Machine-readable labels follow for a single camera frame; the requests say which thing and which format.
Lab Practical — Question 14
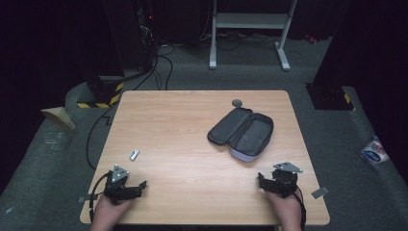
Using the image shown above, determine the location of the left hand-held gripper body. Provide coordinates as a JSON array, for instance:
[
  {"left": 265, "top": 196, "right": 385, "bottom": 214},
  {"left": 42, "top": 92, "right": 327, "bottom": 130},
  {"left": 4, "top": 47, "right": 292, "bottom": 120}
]
[{"left": 103, "top": 164, "right": 136, "bottom": 206}]

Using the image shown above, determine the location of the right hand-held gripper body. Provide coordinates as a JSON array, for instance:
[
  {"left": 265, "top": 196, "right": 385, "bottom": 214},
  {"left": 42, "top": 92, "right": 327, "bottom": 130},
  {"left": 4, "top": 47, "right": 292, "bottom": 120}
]
[{"left": 268, "top": 161, "right": 304, "bottom": 198}]

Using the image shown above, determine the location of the person's left hand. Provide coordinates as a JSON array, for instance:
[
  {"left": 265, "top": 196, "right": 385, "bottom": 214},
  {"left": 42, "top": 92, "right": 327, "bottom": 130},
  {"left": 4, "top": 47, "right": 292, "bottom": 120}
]
[{"left": 89, "top": 193, "right": 135, "bottom": 231}]

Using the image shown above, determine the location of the person's right hand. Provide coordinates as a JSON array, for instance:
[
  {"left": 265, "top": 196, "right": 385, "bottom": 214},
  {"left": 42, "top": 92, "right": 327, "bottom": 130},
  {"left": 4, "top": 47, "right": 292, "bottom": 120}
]
[{"left": 265, "top": 188, "right": 304, "bottom": 231}]

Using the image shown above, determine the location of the grey tape strip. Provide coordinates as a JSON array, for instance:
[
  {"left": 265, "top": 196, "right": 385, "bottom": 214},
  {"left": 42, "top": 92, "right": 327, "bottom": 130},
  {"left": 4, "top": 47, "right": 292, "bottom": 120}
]
[
  {"left": 311, "top": 186, "right": 331, "bottom": 199},
  {"left": 77, "top": 193, "right": 97, "bottom": 204}
]

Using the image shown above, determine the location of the open grey pencil case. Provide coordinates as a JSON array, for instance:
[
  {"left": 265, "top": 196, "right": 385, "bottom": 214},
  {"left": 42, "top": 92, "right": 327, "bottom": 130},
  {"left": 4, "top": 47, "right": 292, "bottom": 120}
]
[{"left": 207, "top": 107, "right": 275, "bottom": 163}]

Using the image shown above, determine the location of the beige cardboard piece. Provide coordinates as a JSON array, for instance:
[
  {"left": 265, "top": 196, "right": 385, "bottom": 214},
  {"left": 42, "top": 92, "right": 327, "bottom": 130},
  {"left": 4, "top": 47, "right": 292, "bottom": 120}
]
[{"left": 40, "top": 106, "right": 77, "bottom": 131}]

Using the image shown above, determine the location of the black yellow striped stand base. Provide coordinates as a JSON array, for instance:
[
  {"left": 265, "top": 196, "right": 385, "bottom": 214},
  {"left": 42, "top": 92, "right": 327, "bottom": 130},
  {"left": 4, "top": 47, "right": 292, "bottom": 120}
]
[{"left": 76, "top": 75, "right": 125, "bottom": 110}]

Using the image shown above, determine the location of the black stand base yellow mark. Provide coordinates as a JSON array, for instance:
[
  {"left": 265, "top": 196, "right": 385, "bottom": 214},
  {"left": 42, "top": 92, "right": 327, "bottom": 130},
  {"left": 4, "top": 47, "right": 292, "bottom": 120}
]
[{"left": 305, "top": 82, "right": 356, "bottom": 112}]

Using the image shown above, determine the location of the white blue plastic packet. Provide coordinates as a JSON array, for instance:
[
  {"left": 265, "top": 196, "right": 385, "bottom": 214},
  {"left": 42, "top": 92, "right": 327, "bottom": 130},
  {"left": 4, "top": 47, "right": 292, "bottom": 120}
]
[{"left": 360, "top": 136, "right": 391, "bottom": 166}]

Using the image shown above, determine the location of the white metal stand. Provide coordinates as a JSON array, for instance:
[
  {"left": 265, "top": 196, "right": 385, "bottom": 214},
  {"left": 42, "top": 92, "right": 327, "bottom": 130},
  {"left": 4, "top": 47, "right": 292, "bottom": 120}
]
[{"left": 209, "top": 0, "right": 298, "bottom": 72}]

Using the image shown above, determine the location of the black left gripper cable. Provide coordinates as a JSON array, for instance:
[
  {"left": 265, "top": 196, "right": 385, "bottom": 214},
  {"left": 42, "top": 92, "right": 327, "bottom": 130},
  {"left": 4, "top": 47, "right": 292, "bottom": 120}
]
[{"left": 89, "top": 170, "right": 114, "bottom": 224}]

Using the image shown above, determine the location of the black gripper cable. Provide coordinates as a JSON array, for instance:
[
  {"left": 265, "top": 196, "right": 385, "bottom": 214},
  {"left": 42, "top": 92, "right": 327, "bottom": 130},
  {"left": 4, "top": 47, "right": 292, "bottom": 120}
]
[
  {"left": 278, "top": 175, "right": 308, "bottom": 231},
  {"left": 89, "top": 170, "right": 114, "bottom": 224}
]

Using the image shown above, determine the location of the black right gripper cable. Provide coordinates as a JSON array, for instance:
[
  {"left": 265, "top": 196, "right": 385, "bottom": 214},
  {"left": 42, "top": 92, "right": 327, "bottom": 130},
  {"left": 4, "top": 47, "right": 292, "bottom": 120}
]
[{"left": 278, "top": 175, "right": 308, "bottom": 231}]

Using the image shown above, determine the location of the black floor cable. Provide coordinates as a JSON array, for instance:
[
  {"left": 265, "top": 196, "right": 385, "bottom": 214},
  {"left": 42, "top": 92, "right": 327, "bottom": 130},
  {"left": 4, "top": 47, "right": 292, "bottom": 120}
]
[{"left": 85, "top": 54, "right": 174, "bottom": 171}]

